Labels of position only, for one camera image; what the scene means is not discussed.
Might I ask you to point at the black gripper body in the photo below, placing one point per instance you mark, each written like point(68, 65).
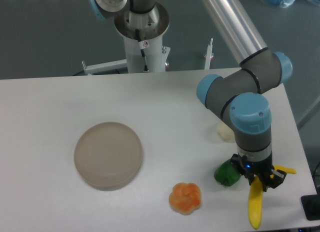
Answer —
point(247, 168)

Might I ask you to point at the yellow toy banana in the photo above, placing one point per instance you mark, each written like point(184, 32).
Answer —
point(255, 197)

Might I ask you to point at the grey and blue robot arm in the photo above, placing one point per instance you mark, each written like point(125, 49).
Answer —
point(238, 99)

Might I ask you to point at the green toy pepper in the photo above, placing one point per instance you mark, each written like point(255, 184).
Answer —
point(226, 174)

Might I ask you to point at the black device at table edge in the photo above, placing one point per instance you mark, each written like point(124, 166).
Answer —
point(311, 206)

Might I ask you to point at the white toy garlic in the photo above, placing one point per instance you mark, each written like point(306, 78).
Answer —
point(225, 132)

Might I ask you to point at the orange toy pumpkin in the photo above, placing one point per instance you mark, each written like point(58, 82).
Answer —
point(185, 198)

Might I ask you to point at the beige round plate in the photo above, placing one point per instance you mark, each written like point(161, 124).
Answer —
point(108, 155)

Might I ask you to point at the white bracket right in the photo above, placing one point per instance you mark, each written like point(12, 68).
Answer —
point(209, 55)

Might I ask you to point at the white bracket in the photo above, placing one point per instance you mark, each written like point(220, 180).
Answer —
point(209, 55)
point(103, 67)

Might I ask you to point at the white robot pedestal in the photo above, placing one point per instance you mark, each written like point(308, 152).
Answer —
point(143, 39)

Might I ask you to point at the white bracket left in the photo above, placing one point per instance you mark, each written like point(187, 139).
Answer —
point(103, 67)

